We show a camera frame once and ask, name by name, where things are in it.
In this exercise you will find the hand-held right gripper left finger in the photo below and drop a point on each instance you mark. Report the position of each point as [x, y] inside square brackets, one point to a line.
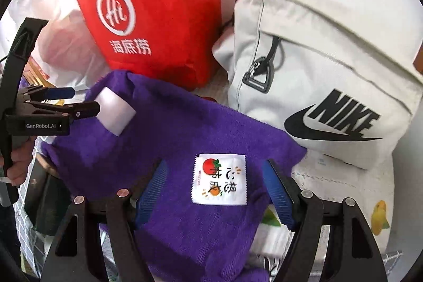
[154, 190]

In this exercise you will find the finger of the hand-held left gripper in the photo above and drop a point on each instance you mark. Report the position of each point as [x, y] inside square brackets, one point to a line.
[79, 110]
[61, 92]

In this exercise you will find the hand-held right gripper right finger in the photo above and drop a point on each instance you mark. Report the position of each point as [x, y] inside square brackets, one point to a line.
[278, 193]

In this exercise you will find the plain white square packet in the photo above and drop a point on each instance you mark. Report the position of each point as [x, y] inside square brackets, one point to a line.
[115, 113]

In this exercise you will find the white wet wipe packet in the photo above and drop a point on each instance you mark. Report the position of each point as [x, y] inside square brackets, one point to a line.
[231, 194]

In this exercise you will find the purple towel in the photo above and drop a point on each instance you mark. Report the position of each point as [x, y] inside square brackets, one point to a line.
[181, 140]

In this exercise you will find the person's left hand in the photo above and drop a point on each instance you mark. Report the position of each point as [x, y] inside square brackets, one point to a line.
[21, 164]

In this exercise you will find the white plastic shopping bag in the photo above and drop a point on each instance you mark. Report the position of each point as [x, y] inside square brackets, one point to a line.
[66, 34]

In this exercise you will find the newspaper print bedsheet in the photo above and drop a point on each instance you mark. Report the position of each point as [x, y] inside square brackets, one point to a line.
[347, 196]

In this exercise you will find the grey checked blanket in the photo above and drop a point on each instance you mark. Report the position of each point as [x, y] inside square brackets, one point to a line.
[24, 202]

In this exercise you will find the beige waist bag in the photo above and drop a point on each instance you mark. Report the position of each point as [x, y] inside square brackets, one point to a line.
[330, 54]

